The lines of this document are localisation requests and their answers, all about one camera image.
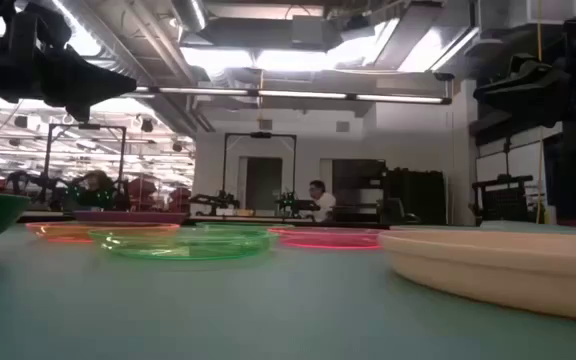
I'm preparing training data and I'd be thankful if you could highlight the opaque magenta plate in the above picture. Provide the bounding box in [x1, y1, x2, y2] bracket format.
[71, 209, 190, 226]

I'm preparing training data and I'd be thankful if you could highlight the clear orange plastic plate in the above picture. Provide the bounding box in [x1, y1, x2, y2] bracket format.
[24, 221, 182, 245]

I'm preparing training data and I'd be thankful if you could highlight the clear green plastic plate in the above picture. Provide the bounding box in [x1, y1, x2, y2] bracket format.
[87, 226, 280, 262]

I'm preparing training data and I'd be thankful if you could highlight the cream plastic plate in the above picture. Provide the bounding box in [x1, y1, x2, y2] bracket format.
[377, 228, 576, 325]

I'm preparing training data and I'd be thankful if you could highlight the clear pink plastic plate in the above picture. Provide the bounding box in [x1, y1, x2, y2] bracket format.
[267, 226, 385, 251]

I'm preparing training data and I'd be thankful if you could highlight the person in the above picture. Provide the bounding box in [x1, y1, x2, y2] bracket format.
[307, 179, 338, 223]
[70, 169, 118, 211]

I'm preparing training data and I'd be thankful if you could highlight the black cart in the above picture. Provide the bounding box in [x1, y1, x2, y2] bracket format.
[471, 173, 535, 224]

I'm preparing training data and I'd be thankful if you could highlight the black cabinet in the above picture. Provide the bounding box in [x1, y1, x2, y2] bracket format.
[381, 168, 448, 226]

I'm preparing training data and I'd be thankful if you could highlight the long white light bar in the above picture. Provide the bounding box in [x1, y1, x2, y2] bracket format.
[135, 86, 453, 106]

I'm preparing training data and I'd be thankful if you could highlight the green table mat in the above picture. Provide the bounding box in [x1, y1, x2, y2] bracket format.
[0, 219, 576, 360]

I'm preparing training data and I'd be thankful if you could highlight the black background station frame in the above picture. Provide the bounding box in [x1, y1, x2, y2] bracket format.
[222, 131, 298, 211]
[44, 123, 128, 211]

